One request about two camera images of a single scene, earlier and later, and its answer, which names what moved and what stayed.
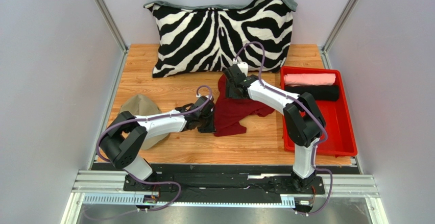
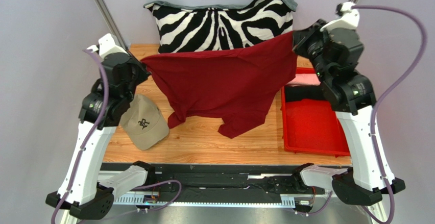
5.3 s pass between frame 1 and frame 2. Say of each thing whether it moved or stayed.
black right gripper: moved
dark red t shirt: moved
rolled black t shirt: stayed
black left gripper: moved
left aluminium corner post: stayed
